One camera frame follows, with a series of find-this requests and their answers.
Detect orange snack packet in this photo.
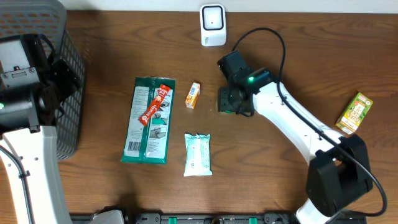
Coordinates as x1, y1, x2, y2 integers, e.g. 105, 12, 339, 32
185, 82, 201, 109

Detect light blue wipes pack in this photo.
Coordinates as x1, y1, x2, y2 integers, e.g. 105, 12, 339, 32
184, 134, 213, 177

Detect red Nescafe coffee stick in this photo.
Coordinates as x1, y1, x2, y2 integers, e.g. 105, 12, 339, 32
139, 84, 171, 126

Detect green white package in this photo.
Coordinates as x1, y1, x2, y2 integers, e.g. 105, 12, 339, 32
121, 77, 175, 164

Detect green tea carton box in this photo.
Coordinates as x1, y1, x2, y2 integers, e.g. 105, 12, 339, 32
335, 92, 373, 134

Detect green lid jar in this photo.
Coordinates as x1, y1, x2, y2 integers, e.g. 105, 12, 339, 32
220, 110, 236, 114

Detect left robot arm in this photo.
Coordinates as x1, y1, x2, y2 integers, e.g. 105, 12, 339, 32
1, 34, 83, 223

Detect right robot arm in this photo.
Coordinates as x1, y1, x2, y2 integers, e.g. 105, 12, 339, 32
219, 65, 374, 223

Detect grey plastic mesh basket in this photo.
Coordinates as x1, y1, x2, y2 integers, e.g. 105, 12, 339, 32
1, 0, 86, 160

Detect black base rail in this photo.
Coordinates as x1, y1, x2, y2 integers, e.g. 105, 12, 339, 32
70, 212, 366, 224

